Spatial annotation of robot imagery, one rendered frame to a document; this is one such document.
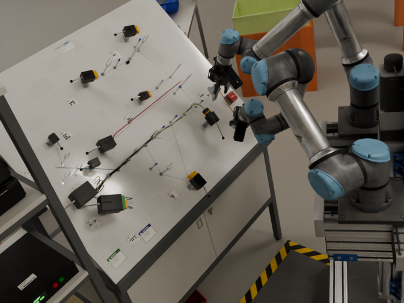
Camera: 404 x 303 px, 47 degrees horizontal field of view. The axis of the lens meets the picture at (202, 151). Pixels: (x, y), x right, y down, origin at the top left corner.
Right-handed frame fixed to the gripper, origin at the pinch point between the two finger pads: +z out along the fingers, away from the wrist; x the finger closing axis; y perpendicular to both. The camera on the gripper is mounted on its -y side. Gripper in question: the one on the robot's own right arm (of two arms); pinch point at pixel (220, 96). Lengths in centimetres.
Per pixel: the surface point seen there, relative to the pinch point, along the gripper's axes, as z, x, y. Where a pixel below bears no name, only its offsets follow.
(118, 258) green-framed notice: 35, 79, -20
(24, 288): 19, 116, -12
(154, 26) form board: -2, -10, 58
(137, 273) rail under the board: 41, 75, -28
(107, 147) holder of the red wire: 7, 57, 14
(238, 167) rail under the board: 35.6, -1.0, -20.5
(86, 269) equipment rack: 20, 96, -20
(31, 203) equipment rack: -16, 104, -5
